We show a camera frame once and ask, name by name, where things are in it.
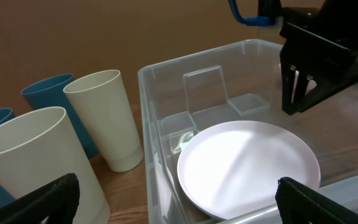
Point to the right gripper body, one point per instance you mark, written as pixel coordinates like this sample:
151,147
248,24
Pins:
322,42

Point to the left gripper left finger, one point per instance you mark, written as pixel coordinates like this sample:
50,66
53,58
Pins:
56,202

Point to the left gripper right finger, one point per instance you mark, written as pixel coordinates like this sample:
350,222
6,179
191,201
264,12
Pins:
299,204

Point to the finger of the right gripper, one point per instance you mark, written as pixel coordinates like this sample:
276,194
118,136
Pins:
309,92
288,79

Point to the cream cup front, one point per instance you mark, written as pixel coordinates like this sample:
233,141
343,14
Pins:
41,146

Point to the cream cup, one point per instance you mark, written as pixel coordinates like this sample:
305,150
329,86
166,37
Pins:
101,102
41,146

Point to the pink plate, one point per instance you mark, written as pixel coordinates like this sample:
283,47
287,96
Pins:
233,168

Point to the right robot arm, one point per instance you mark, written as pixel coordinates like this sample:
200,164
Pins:
269,7

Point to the clear plastic storage bin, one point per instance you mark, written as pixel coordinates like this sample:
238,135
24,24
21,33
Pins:
238,82

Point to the cream cup rear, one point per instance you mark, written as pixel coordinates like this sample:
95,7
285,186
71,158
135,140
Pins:
101,102

